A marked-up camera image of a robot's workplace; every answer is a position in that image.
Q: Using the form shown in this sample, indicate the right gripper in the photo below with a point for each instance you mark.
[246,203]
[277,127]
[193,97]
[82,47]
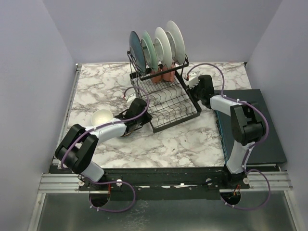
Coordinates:
[191,90]

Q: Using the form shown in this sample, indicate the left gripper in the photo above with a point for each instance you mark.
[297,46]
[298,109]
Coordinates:
[147,119]

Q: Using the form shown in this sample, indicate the dark bowl cream inside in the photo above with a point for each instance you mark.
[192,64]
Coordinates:
[127,133]

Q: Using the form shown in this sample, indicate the black wire dish rack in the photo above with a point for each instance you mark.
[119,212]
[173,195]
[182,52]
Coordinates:
[170,102]

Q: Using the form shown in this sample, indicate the plain pink mug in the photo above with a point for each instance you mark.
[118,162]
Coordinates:
[170,75]

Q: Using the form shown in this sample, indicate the white small bowl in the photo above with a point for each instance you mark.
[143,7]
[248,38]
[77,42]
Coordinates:
[101,116]

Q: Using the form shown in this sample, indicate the pink printed coffee mug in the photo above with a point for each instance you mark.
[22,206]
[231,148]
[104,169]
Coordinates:
[156,75]

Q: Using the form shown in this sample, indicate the red plate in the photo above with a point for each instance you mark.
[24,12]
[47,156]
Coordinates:
[176,42]

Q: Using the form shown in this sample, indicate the white plate lettered rim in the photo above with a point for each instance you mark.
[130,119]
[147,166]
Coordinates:
[162,47]

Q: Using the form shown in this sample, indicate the light blue floral plate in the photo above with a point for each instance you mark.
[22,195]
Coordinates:
[149,51]

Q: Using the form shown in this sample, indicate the blue ceramic plate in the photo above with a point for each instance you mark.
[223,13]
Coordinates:
[136,51]

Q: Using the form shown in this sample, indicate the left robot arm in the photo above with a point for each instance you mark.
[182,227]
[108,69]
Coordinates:
[76,149]

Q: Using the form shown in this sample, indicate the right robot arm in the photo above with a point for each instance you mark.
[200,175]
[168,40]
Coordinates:
[248,125]

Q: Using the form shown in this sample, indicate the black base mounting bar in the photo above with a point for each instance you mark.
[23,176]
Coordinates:
[178,183]

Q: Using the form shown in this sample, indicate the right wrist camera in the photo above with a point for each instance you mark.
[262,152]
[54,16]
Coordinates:
[192,80]

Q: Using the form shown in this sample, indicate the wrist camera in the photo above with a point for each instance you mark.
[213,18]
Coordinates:
[192,80]
[129,99]

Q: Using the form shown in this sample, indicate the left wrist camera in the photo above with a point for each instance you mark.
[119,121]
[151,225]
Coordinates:
[129,99]

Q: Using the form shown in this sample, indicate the left aluminium rail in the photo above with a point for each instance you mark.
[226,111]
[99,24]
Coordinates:
[70,102]

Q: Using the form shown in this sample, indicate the blue network switch box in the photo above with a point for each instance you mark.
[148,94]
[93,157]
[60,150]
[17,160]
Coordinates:
[270,151]

